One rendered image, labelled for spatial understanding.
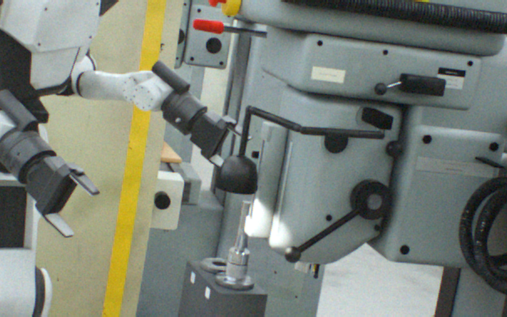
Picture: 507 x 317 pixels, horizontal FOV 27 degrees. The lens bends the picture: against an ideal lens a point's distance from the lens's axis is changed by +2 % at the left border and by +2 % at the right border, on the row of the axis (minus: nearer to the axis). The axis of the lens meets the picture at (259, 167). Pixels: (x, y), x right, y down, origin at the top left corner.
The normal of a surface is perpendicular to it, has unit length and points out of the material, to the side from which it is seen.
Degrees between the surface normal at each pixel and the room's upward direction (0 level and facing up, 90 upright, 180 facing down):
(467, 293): 90
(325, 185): 90
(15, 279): 64
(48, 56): 102
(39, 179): 90
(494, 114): 90
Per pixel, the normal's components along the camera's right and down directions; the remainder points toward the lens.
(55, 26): 0.81, 0.43
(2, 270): 0.51, -0.20
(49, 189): -0.54, 0.07
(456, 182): 0.29, 0.23
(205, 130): -0.48, 0.33
